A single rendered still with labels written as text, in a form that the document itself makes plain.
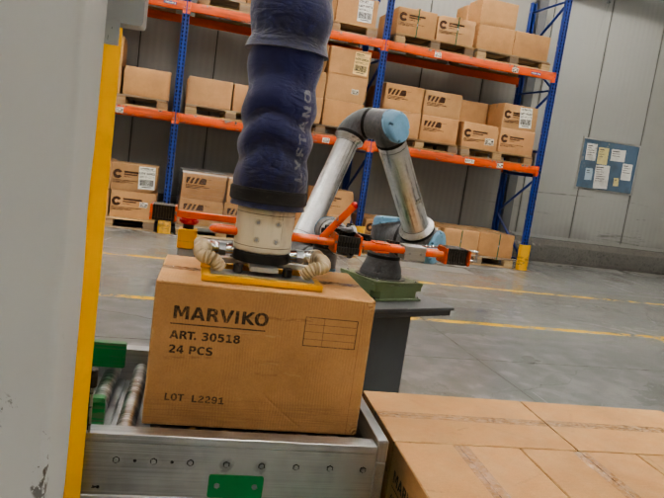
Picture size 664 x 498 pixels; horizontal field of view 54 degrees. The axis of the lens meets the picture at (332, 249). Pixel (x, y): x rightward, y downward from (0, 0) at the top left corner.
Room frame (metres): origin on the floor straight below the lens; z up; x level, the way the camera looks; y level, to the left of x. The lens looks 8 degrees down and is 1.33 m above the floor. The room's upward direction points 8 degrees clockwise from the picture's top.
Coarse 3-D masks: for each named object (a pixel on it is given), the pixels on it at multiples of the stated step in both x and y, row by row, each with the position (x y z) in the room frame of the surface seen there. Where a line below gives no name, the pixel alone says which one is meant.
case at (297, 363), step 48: (192, 288) 1.70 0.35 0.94; (240, 288) 1.73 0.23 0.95; (336, 288) 1.91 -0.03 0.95; (192, 336) 1.70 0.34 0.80; (240, 336) 1.72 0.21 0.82; (288, 336) 1.75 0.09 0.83; (336, 336) 1.78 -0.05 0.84; (192, 384) 1.70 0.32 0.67; (240, 384) 1.73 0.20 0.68; (288, 384) 1.75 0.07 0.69; (336, 384) 1.78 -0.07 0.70; (336, 432) 1.78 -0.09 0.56
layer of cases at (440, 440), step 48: (384, 432) 1.90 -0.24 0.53; (432, 432) 1.92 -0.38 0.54; (480, 432) 1.97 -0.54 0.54; (528, 432) 2.03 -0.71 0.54; (576, 432) 2.09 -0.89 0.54; (624, 432) 2.15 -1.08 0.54; (384, 480) 1.83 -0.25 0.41; (432, 480) 1.60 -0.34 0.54; (480, 480) 1.64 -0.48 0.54; (528, 480) 1.68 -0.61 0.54; (576, 480) 1.72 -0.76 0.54; (624, 480) 1.76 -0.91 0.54
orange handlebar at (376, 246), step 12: (180, 216) 2.11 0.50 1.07; (192, 216) 2.11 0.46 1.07; (204, 216) 2.12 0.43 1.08; (216, 216) 2.13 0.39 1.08; (228, 216) 2.14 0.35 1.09; (216, 228) 1.86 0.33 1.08; (228, 228) 1.87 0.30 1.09; (300, 240) 1.91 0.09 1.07; (312, 240) 1.92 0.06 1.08; (324, 240) 1.93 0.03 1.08; (372, 240) 2.00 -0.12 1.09; (384, 252) 1.97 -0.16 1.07; (396, 252) 1.98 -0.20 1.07; (432, 252) 2.00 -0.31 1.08
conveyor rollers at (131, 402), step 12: (108, 372) 2.02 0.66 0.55; (120, 372) 2.09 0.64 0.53; (144, 372) 2.08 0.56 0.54; (108, 384) 1.92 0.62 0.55; (132, 384) 1.95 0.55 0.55; (144, 384) 2.00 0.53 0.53; (108, 396) 1.85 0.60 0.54; (132, 396) 1.85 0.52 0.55; (132, 408) 1.77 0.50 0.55; (120, 420) 1.69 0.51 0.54; (132, 420) 1.71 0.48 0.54; (252, 432) 1.74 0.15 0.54; (264, 432) 1.75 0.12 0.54; (288, 432) 1.76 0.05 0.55
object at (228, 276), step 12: (240, 264) 1.80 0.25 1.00; (204, 276) 1.74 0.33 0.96; (216, 276) 1.75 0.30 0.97; (228, 276) 1.76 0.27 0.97; (240, 276) 1.78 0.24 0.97; (252, 276) 1.78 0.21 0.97; (264, 276) 1.80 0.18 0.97; (276, 276) 1.83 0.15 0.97; (288, 276) 1.83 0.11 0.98; (288, 288) 1.79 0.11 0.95; (300, 288) 1.80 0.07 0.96; (312, 288) 1.81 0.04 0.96
